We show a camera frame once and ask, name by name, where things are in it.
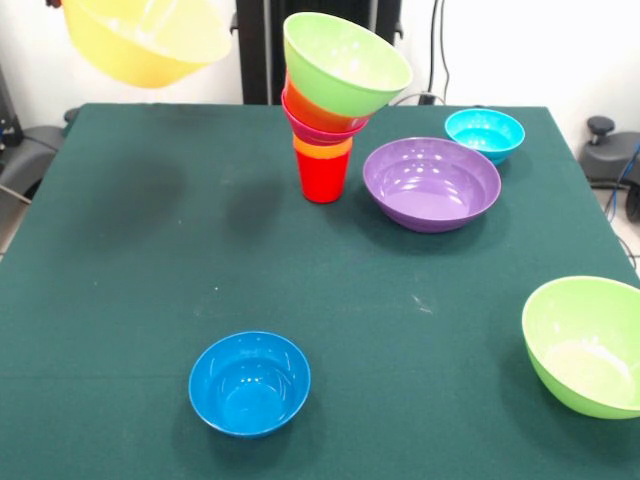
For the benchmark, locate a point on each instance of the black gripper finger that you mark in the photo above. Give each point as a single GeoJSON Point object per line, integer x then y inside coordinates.
{"type": "Point", "coordinates": [54, 3]}

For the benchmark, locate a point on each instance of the large orange plastic bowl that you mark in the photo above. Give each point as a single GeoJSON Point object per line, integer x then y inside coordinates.
{"type": "Point", "coordinates": [145, 50]}

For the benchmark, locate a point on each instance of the red-orange plastic bowl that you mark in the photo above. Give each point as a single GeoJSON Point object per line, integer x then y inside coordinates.
{"type": "Point", "coordinates": [310, 110]}

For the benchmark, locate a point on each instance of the pink plastic bowl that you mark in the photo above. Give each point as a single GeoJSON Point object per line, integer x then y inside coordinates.
{"type": "Point", "coordinates": [320, 136]}

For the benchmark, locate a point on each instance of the green plastic bowl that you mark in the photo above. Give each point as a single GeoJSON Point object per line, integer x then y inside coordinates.
{"type": "Point", "coordinates": [345, 65]}
{"type": "Point", "coordinates": [585, 350]}

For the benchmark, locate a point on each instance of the orange plastic cup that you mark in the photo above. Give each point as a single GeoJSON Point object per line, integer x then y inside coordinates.
{"type": "Point", "coordinates": [322, 150]}

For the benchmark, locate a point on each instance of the red plastic cup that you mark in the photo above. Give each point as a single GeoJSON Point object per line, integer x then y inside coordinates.
{"type": "Point", "coordinates": [322, 177]}

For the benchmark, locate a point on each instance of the purple plastic bowl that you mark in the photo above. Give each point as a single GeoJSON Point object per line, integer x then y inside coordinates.
{"type": "Point", "coordinates": [431, 190]}

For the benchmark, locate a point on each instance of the blue plastic bowl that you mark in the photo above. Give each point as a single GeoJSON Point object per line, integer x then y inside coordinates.
{"type": "Point", "coordinates": [249, 385]}

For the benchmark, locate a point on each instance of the cyan plastic bowl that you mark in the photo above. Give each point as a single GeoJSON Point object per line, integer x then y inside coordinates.
{"type": "Point", "coordinates": [485, 132]}

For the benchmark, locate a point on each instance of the dark green tablecloth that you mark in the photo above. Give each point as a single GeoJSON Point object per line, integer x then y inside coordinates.
{"type": "Point", "coordinates": [425, 425]}

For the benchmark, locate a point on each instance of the black pedestal foot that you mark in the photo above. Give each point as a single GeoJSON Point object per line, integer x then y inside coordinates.
{"type": "Point", "coordinates": [30, 150]}
{"type": "Point", "coordinates": [607, 155]}

